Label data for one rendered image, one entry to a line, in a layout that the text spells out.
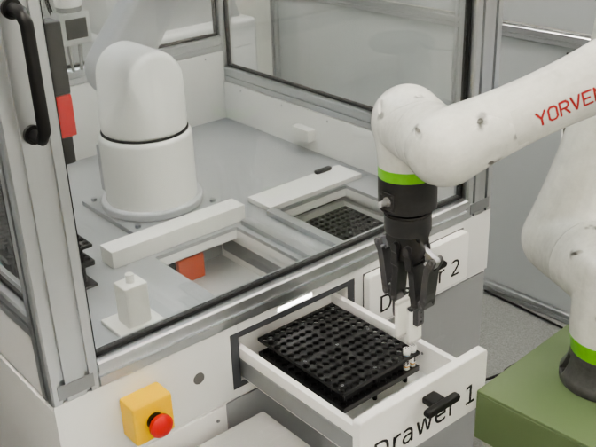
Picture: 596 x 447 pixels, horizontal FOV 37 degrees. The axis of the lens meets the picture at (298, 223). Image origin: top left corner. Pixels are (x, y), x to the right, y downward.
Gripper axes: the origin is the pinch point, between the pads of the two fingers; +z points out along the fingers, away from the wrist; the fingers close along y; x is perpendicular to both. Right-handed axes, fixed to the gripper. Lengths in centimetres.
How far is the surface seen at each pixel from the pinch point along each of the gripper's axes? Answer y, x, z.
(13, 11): -17, -50, -57
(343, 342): -10.0, -5.6, 6.3
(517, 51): -94, 154, -1
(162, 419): -14.5, -39.8, 7.0
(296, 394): -6.5, -19.4, 8.3
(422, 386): 10.4, -7.8, 4.1
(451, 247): -19.6, 33.8, 5.2
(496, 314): -88, 141, 94
